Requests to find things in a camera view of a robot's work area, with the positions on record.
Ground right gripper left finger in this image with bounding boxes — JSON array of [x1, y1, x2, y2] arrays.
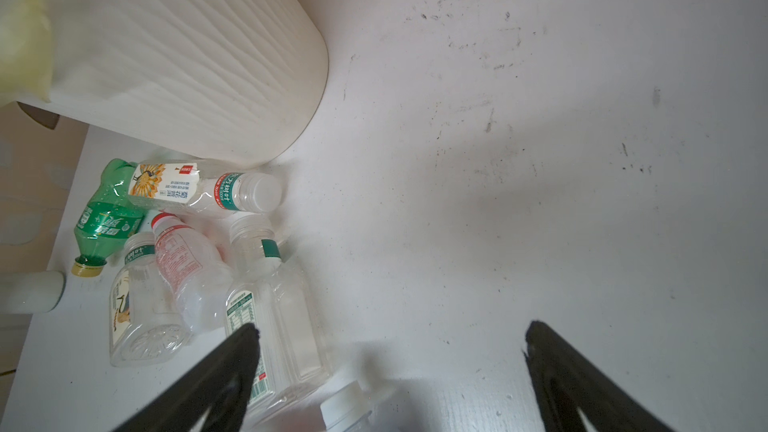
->
[[117, 323, 261, 431]]

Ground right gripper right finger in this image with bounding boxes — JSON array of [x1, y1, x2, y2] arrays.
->
[[525, 321, 670, 431]]

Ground blue label bottle front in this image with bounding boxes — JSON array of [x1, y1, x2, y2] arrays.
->
[[320, 381, 386, 432]]

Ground white ribbed waste bin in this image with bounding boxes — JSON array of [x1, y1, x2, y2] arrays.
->
[[32, 0, 329, 166]]

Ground yellow plastic bin liner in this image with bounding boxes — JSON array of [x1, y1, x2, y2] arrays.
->
[[1, 0, 53, 106]]

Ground green label clear bottle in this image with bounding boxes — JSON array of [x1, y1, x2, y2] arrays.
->
[[225, 215, 331, 424]]

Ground green cap square bottle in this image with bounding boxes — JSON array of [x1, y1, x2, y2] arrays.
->
[[109, 232, 191, 368]]

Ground pink label clear bottle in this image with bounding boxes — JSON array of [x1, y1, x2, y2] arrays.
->
[[151, 212, 234, 335]]

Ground orange label clear bottle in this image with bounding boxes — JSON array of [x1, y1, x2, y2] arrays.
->
[[128, 159, 283, 219]]

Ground green soda bottle upper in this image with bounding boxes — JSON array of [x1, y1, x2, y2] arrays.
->
[[71, 159, 146, 278]]

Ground white cylinder at edge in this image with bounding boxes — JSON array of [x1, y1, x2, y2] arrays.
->
[[1, 271, 65, 315]]

